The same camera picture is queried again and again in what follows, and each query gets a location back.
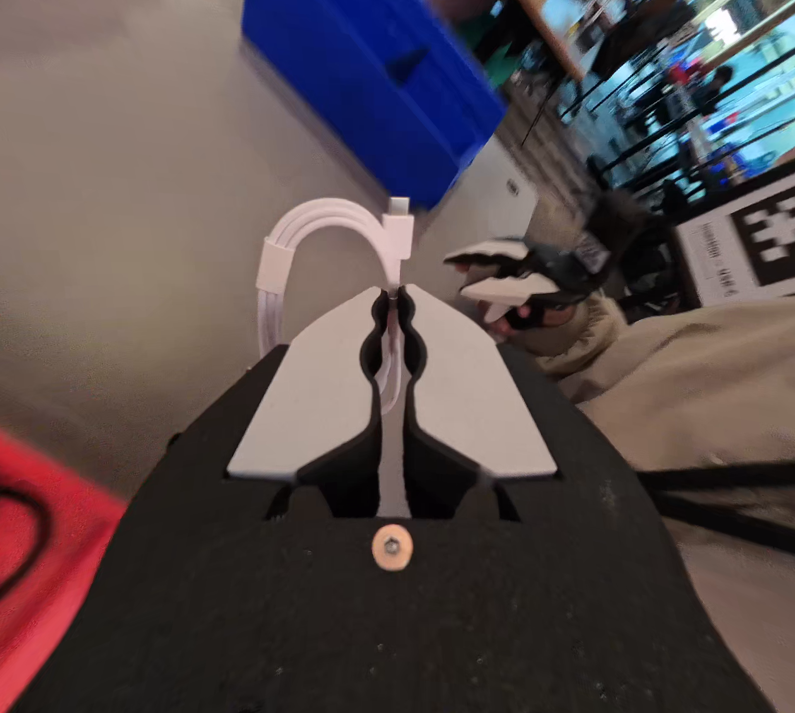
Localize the black strap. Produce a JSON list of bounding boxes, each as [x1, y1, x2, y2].
[[638, 463, 795, 557]]

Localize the black bin divider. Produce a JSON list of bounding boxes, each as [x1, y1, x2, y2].
[[385, 45, 431, 84]]

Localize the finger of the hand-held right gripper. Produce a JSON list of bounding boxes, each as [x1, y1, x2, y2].
[[460, 276, 563, 324], [443, 237, 535, 279]]

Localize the framed marker tag board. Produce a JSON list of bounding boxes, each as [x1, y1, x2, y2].
[[672, 166, 795, 309]]

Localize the person's right hand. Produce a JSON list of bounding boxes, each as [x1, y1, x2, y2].
[[452, 261, 534, 330]]

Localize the white cable bundle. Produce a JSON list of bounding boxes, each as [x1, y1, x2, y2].
[[256, 196, 416, 416]]

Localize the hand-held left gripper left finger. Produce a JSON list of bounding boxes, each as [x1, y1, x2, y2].
[[226, 286, 391, 519]]

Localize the blue plastic bin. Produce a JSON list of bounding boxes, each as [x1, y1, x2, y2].
[[241, 0, 507, 211]]

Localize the person's right forearm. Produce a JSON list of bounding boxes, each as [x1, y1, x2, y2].
[[525, 291, 795, 472]]

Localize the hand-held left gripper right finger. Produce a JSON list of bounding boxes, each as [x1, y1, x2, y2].
[[400, 283, 558, 519]]

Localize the red plastic bin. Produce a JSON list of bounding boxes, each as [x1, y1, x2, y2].
[[0, 429, 128, 692]]

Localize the thin black cable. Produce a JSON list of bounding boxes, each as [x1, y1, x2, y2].
[[0, 484, 52, 600]]

